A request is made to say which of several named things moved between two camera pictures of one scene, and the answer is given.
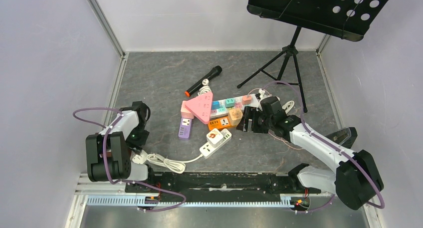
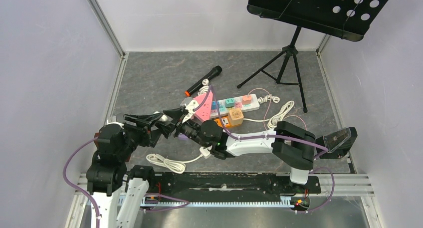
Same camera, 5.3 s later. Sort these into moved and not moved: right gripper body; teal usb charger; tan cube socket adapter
Moved: right gripper body
Not moved: tan cube socket adapter; teal usb charger
